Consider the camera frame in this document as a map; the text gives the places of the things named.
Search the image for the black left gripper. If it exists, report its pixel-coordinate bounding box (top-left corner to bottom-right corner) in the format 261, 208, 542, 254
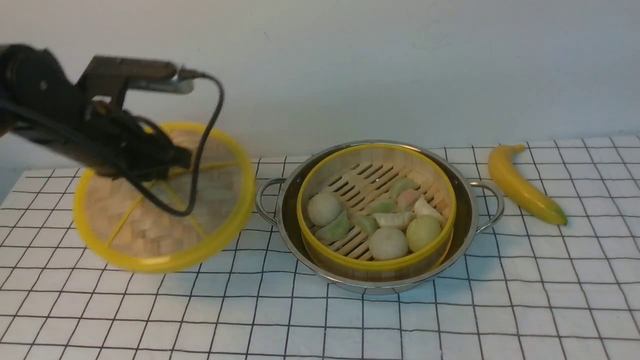
85, 112, 194, 182

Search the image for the yellow bamboo steamer lid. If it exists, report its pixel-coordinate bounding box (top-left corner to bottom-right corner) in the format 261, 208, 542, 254
73, 129, 256, 273

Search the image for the yellow bamboo steamer basket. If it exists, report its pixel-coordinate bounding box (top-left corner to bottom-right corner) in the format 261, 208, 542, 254
295, 142, 457, 281

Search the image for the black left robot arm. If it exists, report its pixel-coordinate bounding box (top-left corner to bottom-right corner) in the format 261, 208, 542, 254
1, 44, 194, 182

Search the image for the stainless steel pot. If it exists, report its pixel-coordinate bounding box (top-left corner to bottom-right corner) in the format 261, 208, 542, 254
254, 141, 505, 296

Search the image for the white round bun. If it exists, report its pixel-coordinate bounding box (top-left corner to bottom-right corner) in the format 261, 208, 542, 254
307, 193, 343, 227

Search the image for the white bun front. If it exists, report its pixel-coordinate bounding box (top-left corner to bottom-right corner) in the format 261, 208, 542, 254
367, 227, 409, 261

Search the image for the white dumpling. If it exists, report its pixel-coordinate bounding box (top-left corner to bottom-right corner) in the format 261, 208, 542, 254
372, 211, 416, 231

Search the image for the pink dumpling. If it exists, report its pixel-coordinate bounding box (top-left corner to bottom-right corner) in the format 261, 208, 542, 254
396, 188, 423, 213

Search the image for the yellow-green round bun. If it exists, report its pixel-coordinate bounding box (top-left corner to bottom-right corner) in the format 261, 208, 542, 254
405, 215, 441, 253

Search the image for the yellow banana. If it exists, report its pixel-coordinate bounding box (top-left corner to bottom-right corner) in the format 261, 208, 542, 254
487, 144, 569, 226

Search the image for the white checkered tablecloth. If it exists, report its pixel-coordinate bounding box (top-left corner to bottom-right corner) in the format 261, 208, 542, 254
0, 136, 640, 360

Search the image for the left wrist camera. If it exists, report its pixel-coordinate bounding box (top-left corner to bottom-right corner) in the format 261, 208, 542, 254
76, 55, 195, 109

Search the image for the black camera cable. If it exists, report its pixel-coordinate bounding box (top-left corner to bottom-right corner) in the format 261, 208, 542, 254
115, 70, 226, 218

